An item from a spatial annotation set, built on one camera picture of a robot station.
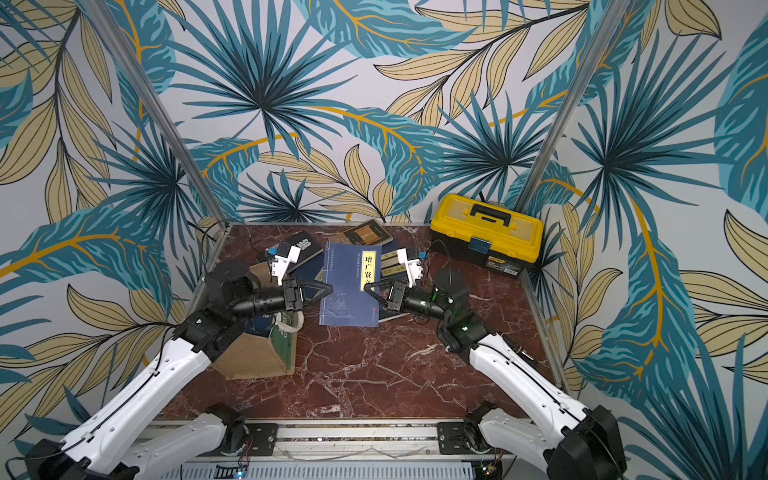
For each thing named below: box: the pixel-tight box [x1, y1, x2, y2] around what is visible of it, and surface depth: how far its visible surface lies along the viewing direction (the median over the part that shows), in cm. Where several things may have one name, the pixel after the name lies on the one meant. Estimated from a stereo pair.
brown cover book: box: [343, 219, 394, 246], surface depth 116 cm
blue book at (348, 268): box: [319, 241, 382, 328], surface depth 67 cm
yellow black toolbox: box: [429, 193, 544, 277], surface depth 100 cm
